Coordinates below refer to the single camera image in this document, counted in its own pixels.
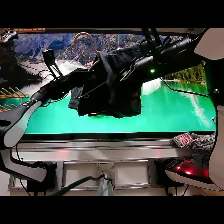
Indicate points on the black long-sleeved shirt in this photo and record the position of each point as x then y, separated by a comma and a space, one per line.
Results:
110, 96

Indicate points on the brown clothes hanger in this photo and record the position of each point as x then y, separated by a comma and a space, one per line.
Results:
83, 33

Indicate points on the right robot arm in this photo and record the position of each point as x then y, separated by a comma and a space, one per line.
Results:
176, 50

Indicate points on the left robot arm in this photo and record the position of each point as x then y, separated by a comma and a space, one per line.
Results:
20, 121

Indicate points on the red and white patterned garment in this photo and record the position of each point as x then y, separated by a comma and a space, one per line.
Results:
182, 139

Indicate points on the grey garment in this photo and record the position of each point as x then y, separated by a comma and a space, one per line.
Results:
203, 141

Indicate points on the silver frame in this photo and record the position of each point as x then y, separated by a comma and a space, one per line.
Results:
100, 150

